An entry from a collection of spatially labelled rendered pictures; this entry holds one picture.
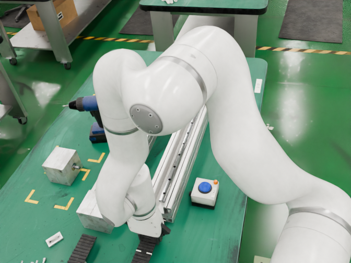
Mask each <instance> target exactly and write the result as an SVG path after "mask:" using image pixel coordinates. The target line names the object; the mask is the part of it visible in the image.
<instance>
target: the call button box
mask: <svg viewBox="0 0 351 263"><path fill-rule="evenodd" d="M201 182H209V183H210V185H211V189H210V191H208V192H202V191H200V189H199V184H200V183H201ZM218 193H219V182H218V184H217V185H215V184H214V181H212V180H207V179H203V178H196V181H195V184H194V187H193V190H192V191H190V192H189V196H191V201H192V205H193V206H197V207H202V208H206V209H212V210H214V209H215V206H216V201H217V197H218Z"/></svg>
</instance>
